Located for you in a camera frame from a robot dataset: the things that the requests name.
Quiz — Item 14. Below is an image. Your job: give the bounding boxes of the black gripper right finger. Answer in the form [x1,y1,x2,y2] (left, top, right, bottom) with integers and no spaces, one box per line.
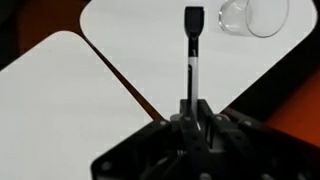
[198,99,320,180]

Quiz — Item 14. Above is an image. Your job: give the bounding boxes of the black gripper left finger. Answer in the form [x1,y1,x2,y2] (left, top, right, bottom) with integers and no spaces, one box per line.
[90,99,204,180]

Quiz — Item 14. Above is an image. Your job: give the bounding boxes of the black and white marker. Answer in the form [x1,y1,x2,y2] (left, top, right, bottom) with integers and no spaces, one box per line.
[184,5,206,130]

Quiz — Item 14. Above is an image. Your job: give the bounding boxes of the clear glass cup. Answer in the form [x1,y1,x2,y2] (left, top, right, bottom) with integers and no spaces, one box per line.
[218,0,290,39]

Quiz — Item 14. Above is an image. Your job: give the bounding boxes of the orange upholstered chair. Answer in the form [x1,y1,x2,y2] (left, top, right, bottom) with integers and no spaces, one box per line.
[264,64,320,148]

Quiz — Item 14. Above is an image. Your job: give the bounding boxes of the white rounded square side table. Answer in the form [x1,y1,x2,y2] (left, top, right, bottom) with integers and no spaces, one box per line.
[0,30,164,180]
[79,0,318,120]

